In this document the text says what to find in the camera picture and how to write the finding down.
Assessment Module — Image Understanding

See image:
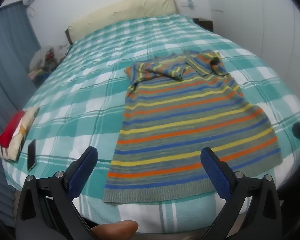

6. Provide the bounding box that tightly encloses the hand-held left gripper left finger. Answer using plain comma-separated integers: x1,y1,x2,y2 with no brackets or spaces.
15,146,100,240

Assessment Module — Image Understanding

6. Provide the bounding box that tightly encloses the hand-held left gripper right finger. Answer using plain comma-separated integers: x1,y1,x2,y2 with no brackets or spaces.
200,147,283,240

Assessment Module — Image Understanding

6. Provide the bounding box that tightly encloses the striped knit sweater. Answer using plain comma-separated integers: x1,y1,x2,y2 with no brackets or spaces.
102,50,283,205

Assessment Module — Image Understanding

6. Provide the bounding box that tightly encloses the pile of colourful clothes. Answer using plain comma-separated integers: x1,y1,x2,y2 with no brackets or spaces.
27,51,58,86

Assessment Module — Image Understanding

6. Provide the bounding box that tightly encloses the black smartphone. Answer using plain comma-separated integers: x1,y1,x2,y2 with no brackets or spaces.
27,139,37,172

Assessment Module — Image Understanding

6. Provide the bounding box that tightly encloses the beige patterned folded cloth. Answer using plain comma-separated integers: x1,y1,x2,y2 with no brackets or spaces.
0,106,40,161

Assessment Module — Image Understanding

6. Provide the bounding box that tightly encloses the red folded cloth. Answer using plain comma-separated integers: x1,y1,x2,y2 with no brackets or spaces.
0,110,25,147

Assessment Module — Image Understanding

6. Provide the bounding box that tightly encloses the teal plaid bed sheet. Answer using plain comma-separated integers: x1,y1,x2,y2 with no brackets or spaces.
1,14,300,233

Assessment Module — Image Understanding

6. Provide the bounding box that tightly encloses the grey striped cloth bundle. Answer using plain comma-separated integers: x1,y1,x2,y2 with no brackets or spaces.
29,45,56,68

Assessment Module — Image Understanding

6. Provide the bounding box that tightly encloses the white wardrobe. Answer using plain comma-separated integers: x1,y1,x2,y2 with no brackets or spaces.
204,0,300,100

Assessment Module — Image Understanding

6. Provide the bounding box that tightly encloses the blue curtain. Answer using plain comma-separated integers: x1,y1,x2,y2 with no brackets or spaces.
0,0,42,222

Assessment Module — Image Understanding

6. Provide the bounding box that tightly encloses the dark wooden nightstand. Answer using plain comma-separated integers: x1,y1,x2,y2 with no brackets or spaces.
192,17,214,33

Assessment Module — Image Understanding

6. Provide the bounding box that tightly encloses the beige headboard cushion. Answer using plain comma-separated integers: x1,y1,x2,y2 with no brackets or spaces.
67,0,178,43

